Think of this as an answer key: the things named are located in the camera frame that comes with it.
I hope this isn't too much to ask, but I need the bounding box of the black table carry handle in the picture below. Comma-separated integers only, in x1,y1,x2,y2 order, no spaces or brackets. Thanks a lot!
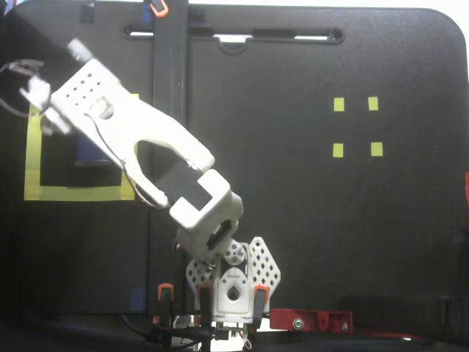
119,23,346,55

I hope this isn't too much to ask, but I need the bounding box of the long black table strip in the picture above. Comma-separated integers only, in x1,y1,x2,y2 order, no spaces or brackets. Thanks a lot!
147,0,191,315

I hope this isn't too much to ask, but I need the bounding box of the yellow tape square outline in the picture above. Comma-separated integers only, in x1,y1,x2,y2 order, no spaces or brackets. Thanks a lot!
23,93,141,202

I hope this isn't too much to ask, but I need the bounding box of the black power cable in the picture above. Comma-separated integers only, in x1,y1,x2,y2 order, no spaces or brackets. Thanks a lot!
119,313,173,346

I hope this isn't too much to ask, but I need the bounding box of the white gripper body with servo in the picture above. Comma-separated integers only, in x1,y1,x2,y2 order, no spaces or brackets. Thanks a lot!
40,109,72,136

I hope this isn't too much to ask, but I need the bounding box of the robot controller board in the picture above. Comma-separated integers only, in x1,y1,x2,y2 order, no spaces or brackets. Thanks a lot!
214,321,257,344

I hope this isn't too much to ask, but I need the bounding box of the red white black servo wire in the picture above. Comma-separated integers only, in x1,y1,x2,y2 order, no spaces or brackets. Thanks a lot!
0,60,45,119

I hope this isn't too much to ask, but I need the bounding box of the blue and white power adapter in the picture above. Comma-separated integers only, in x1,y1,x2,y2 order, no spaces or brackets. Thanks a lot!
74,133,120,168

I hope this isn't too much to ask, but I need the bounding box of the red triangular corner bracket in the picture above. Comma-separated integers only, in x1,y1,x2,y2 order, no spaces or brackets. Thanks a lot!
270,307,355,335

